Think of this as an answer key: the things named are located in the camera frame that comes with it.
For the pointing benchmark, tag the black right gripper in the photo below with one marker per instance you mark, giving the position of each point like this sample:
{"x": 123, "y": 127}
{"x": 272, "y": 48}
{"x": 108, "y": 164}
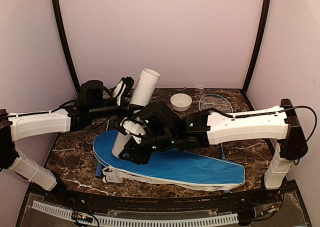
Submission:
{"x": 138, "y": 157}

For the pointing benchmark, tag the white shuttlecock tube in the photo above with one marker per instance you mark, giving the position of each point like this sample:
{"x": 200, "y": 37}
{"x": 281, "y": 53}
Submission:
{"x": 142, "y": 94}

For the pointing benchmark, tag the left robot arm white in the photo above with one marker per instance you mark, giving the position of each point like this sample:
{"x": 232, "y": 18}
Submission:
{"x": 93, "y": 102}

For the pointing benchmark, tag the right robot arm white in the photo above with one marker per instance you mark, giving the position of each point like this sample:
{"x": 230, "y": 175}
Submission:
{"x": 156, "y": 128}

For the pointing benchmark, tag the left blue badminton racket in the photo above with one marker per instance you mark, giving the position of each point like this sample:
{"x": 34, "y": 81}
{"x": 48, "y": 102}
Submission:
{"x": 99, "y": 167}

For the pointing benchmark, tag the blue badminton racket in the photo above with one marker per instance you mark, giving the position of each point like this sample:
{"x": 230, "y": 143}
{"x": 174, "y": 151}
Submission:
{"x": 99, "y": 167}
{"x": 215, "y": 101}

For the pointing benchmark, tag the right blue badminton racket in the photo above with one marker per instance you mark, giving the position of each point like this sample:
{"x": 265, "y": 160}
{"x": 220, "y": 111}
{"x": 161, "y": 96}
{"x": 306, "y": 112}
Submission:
{"x": 215, "y": 101}

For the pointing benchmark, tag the upper white shuttlecock left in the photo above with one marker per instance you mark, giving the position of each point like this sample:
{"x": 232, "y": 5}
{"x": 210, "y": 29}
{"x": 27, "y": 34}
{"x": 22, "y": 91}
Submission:
{"x": 112, "y": 177}

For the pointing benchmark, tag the white ceramic bowl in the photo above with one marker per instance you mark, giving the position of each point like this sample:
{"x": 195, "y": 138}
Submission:
{"x": 180, "y": 102}

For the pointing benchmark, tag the blue racket bag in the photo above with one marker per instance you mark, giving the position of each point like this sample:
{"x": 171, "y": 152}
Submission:
{"x": 186, "y": 169}

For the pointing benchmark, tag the small circuit board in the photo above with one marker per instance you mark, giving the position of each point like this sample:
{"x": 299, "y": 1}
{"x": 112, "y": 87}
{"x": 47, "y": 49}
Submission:
{"x": 80, "y": 217}

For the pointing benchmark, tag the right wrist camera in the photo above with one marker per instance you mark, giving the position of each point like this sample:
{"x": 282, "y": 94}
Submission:
{"x": 128, "y": 126}

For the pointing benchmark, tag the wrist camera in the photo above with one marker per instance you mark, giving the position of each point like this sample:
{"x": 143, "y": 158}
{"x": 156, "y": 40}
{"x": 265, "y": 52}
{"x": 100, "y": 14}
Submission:
{"x": 128, "y": 126}
{"x": 122, "y": 91}

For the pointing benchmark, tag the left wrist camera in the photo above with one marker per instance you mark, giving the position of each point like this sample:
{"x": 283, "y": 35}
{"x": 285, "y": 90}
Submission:
{"x": 122, "y": 91}

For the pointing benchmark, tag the white cable duct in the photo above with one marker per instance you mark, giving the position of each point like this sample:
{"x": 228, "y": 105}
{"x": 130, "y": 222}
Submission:
{"x": 135, "y": 219}

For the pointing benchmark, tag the black vertical frame post left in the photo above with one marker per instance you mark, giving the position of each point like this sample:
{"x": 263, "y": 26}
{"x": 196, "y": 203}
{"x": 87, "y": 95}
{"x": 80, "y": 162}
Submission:
{"x": 65, "y": 45}

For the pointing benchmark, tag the black vertical frame post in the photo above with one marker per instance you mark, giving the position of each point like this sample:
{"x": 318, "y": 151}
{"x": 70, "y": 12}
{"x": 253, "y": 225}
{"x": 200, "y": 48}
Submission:
{"x": 65, "y": 45}
{"x": 257, "y": 46}

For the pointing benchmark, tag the black vertical frame post right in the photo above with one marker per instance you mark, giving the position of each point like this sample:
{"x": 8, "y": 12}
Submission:
{"x": 257, "y": 46}

